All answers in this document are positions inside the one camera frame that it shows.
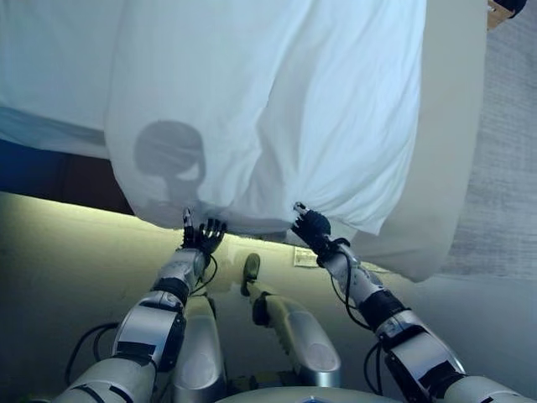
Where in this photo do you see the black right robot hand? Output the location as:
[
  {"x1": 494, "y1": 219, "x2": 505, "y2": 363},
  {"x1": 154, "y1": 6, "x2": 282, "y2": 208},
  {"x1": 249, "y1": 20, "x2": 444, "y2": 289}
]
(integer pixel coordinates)
[{"x1": 290, "y1": 201, "x2": 332, "y2": 253}]

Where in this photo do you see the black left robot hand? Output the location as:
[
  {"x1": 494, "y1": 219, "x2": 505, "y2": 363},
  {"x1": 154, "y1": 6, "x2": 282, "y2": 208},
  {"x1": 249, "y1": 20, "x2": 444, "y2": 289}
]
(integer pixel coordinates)
[{"x1": 180, "y1": 206, "x2": 228, "y2": 255}]

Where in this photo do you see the white duvet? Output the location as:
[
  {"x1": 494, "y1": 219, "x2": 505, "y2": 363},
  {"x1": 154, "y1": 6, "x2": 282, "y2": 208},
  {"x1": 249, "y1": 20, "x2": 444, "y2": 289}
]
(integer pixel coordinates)
[{"x1": 104, "y1": 0, "x2": 429, "y2": 244}]

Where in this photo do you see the white fitted bed sheet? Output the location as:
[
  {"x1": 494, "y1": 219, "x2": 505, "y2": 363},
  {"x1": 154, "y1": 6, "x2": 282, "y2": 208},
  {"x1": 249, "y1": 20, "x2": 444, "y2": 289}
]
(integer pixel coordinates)
[{"x1": 0, "y1": 0, "x2": 127, "y2": 159}]

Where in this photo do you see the silver right robot leg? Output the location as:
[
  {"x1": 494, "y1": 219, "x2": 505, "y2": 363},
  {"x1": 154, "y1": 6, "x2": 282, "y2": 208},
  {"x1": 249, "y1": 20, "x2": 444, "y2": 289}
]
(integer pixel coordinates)
[{"x1": 239, "y1": 253, "x2": 341, "y2": 387}]

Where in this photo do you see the silver robot leg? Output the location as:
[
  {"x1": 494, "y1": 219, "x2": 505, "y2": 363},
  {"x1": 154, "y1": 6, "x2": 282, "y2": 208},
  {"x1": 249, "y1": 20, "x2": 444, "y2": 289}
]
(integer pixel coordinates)
[
  {"x1": 239, "y1": 253, "x2": 341, "y2": 387},
  {"x1": 171, "y1": 293, "x2": 230, "y2": 403}
]

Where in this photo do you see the silver left robot leg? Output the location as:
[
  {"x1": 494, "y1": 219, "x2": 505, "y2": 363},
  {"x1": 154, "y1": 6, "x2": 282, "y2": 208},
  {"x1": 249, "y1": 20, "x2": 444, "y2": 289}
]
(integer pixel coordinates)
[{"x1": 171, "y1": 293, "x2": 230, "y2": 403}]

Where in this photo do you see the grey area rug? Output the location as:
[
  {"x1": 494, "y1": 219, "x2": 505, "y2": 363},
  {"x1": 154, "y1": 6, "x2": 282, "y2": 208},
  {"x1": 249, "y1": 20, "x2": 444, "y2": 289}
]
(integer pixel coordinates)
[{"x1": 293, "y1": 12, "x2": 537, "y2": 280}]

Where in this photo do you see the cardboard box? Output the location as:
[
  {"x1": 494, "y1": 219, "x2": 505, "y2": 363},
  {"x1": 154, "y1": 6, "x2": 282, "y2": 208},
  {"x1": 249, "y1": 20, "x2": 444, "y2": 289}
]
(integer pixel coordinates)
[{"x1": 486, "y1": 0, "x2": 511, "y2": 31}]

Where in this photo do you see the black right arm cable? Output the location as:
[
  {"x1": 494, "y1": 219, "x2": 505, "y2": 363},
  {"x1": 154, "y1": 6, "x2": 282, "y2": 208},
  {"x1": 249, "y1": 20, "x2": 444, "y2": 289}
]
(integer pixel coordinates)
[{"x1": 331, "y1": 238, "x2": 391, "y2": 400}]

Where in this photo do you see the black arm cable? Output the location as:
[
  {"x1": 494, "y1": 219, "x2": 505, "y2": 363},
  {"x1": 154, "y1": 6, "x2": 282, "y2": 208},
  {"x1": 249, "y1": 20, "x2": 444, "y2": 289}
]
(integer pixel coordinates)
[
  {"x1": 331, "y1": 238, "x2": 391, "y2": 400},
  {"x1": 69, "y1": 254, "x2": 219, "y2": 379}
]

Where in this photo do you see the brown bed frame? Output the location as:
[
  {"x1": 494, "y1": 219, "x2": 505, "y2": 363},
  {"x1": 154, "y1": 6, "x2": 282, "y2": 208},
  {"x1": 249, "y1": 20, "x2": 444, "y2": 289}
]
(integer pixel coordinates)
[{"x1": 0, "y1": 138, "x2": 135, "y2": 215}]

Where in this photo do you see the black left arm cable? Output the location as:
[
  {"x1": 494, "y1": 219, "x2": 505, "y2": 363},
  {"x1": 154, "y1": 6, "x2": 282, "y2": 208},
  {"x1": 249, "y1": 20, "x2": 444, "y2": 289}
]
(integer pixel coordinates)
[{"x1": 69, "y1": 254, "x2": 219, "y2": 379}]

